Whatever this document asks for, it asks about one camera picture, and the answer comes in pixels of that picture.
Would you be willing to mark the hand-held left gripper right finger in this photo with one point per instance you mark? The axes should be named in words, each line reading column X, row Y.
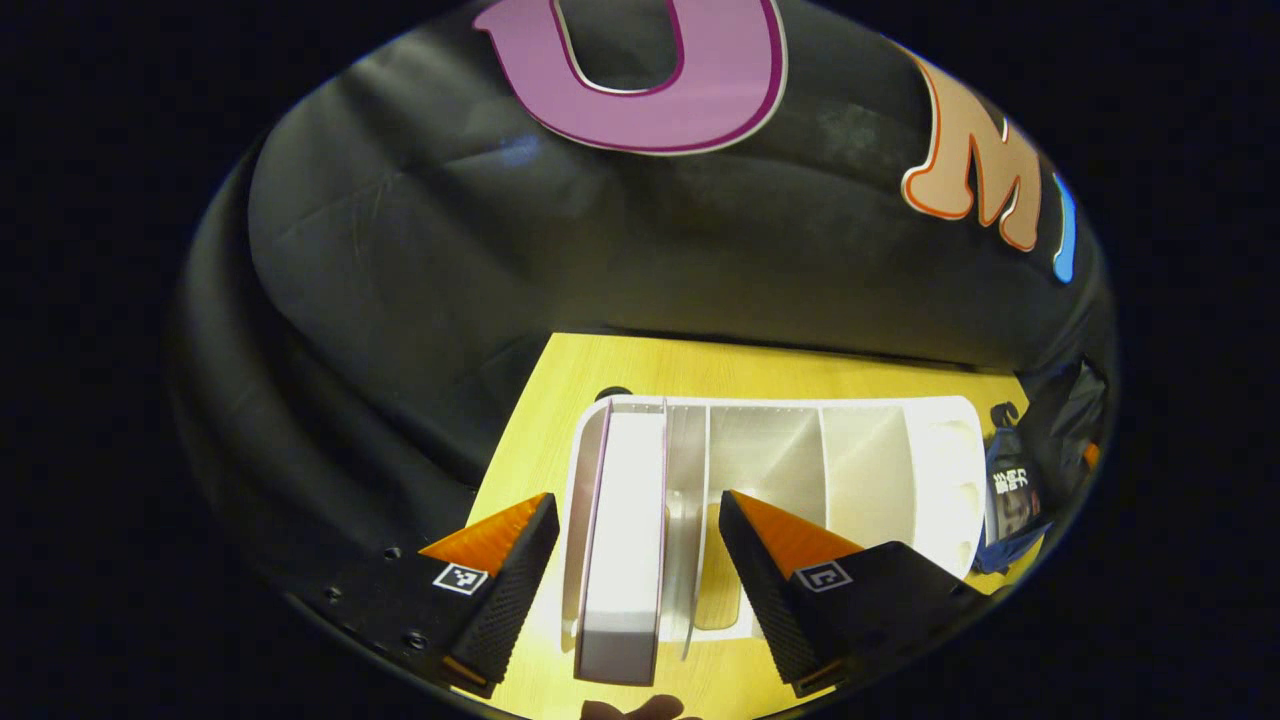
column 765, row 590

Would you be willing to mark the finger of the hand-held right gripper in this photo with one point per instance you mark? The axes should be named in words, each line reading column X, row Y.
column 1075, row 410

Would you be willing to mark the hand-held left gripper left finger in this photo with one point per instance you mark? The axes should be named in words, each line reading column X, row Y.
column 510, row 600

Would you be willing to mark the blue fabric schoolbag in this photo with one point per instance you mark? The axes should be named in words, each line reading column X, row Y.
column 1005, row 445

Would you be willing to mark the pink edged white book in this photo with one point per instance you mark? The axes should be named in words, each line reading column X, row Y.
column 630, row 540

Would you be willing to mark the white plastic bookshelf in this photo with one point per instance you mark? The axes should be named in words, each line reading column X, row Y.
column 860, row 470

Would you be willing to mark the black backdrop cloth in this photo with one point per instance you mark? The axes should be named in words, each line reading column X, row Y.
column 450, row 220

